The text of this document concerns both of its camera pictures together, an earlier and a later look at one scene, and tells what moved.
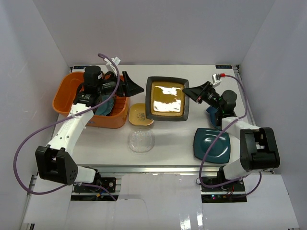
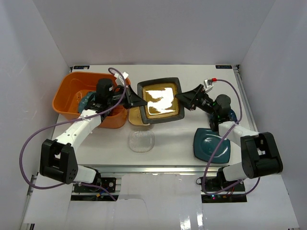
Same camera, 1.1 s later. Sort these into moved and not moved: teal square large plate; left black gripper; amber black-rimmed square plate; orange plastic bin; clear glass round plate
Moved: amber black-rimmed square plate; left black gripper
Not moved: orange plastic bin; clear glass round plate; teal square large plate
